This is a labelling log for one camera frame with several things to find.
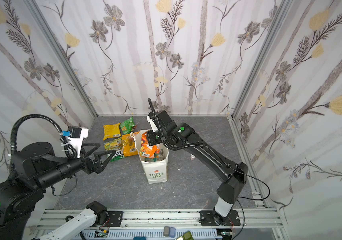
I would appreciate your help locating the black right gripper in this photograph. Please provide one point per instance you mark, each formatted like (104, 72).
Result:
(154, 137)

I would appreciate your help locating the orange snack pack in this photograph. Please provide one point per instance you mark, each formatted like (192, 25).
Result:
(129, 147)

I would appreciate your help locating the green yellow object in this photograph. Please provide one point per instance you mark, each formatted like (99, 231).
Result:
(185, 236)

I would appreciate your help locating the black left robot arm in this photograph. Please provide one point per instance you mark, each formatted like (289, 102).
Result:
(36, 168)

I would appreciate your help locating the green snack bag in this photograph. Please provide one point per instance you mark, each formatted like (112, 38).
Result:
(128, 126)

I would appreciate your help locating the orange Fox's candy bag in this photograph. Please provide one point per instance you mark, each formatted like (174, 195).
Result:
(147, 151)

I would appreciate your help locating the yellow chip bag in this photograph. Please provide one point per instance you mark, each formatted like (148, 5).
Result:
(111, 131)

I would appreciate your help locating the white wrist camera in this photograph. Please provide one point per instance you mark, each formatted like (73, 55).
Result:
(152, 123)
(72, 141)

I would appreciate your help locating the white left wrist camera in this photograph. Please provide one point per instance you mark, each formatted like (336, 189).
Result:
(72, 141)

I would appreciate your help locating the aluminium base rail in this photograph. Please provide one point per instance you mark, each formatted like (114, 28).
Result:
(258, 224)

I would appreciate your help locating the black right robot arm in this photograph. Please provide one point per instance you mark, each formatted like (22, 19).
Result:
(175, 137)

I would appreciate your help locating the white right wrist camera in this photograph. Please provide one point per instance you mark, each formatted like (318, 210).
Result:
(152, 123)

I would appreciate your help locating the white paper shopping bag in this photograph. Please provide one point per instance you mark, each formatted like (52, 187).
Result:
(156, 171)

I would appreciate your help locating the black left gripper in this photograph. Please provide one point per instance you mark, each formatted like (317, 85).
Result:
(90, 163)

